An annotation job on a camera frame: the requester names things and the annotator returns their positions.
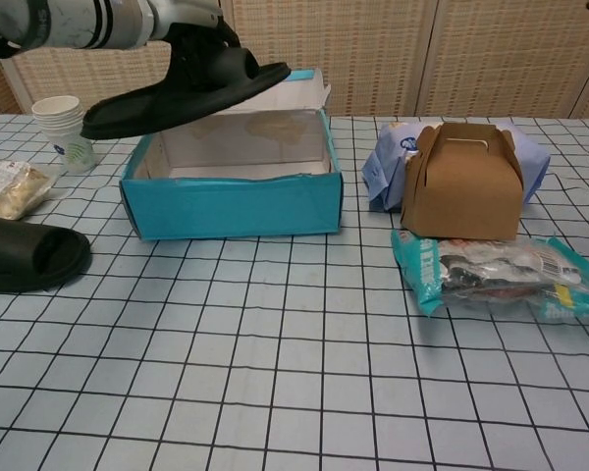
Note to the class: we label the clear bag of beige snacks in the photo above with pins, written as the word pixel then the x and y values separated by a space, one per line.
pixel 10 191

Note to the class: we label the stack of paper cups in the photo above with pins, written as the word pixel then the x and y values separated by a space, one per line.
pixel 69 132

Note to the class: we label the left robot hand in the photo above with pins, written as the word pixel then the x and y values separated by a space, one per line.
pixel 181 12

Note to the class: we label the teal snack package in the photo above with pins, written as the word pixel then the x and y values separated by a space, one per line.
pixel 496 275

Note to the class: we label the light blue food bag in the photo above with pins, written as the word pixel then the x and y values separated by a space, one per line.
pixel 388 167

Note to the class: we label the blue cardboard shoe box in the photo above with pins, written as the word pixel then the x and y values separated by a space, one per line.
pixel 235 206

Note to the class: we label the black slipper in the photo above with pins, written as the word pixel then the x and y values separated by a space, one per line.
pixel 176 103
pixel 24 255

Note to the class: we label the blue checked tablecloth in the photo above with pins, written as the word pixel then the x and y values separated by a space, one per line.
pixel 275 353

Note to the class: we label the brown cardboard gable box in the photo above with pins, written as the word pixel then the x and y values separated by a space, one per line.
pixel 461 196

